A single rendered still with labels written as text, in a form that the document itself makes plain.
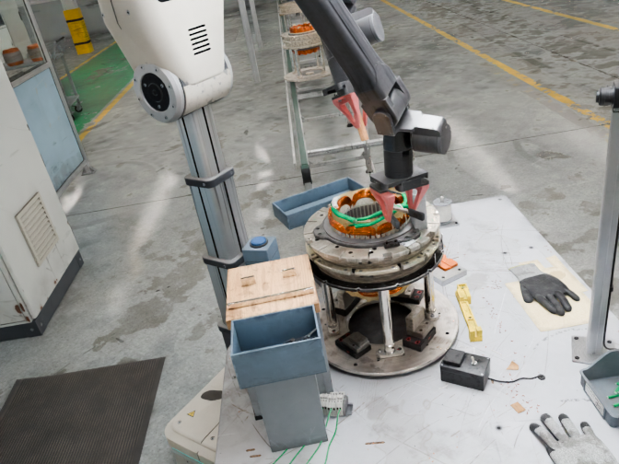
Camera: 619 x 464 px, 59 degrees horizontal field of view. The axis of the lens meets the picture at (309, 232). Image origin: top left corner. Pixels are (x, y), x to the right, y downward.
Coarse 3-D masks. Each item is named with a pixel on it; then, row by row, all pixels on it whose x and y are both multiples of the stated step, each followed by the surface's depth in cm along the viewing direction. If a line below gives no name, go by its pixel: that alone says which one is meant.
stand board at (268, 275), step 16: (304, 256) 127; (240, 272) 125; (256, 272) 124; (272, 272) 123; (304, 272) 121; (240, 288) 119; (256, 288) 118; (272, 288) 117; (288, 288) 116; (272, 304) 112; (288, 304) 111; (304, 304) 110
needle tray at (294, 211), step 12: (336, 180) 162; (348, 180) 163; (300, 192) 158; (312, 192) 160; (324, 192) 161; (336, 192) 163; (276, 204) 156; (288, 204) 158; (300, 204) 159; (312, 204) 159; (324, 204) 150; (276, 216) 156; (288, 216) 147; (300, 216) 148; (288, 228) 149
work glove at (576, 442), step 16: (544, 416) 110; (560, 416) 110; (544, 432) 106; (560, 432) 106; (576, 432) 106; (592, 432) 106; (560, 448) 103; (576, 448) 102; (592, 448) 102; (608, 448) 102
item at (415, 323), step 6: (414, 312) 133; (420, 312) 134; (408, 318) 132; (414, 318) 131; (420, 318) 134; (408, 324) 132; (414, 324) 132; (420, 324) 134; (426, 324) 134; (432, 324) 135; (408, 330) 133; (414, 330) 133; (420, 330) 133; (426, 330) 133; (414, 336) 133; (420, 336) 132
